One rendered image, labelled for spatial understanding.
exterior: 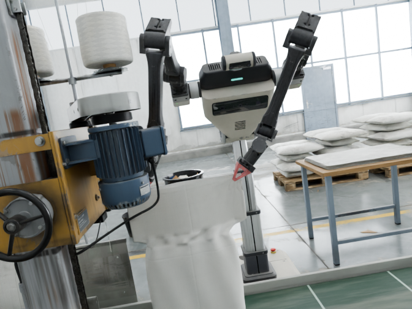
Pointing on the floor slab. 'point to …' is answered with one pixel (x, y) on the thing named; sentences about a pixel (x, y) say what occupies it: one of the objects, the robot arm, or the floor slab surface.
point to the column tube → (29, 171)
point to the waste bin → (183, 175)
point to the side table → (350, 211)
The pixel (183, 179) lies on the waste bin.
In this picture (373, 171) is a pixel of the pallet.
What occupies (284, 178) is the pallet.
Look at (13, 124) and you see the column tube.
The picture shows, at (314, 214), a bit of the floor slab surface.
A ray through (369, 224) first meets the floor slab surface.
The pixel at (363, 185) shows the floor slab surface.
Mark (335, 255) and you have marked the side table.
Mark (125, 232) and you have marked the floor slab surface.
